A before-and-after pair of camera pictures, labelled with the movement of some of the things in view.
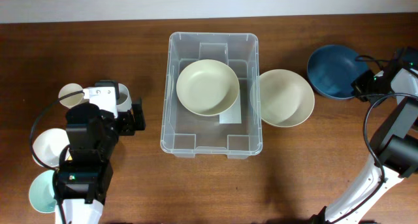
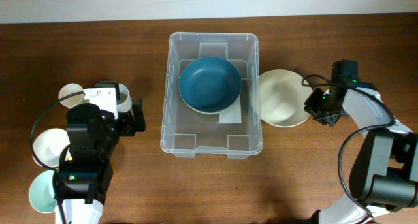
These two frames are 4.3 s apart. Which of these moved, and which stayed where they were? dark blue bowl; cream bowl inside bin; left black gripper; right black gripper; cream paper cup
Moved: dark blue bowl; right black gripper
Stayed: left black gripper; cream paper cup; cream bowl inside bin
